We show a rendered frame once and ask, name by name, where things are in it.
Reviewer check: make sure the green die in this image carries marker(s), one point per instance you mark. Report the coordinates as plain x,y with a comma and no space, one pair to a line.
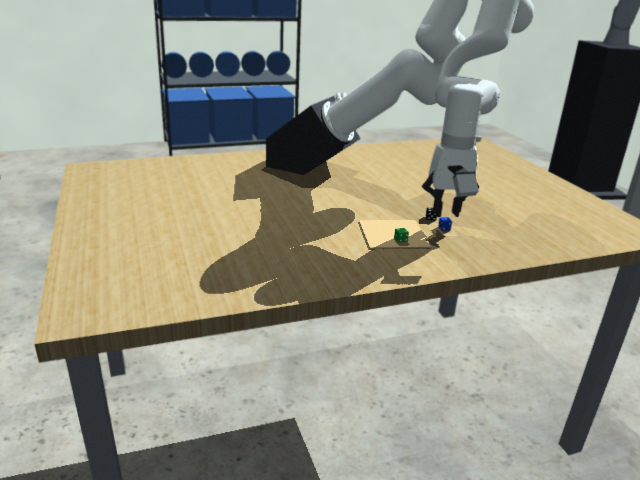
401,235

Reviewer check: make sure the brown mat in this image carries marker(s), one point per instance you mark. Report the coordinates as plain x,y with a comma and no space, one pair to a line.
380,234

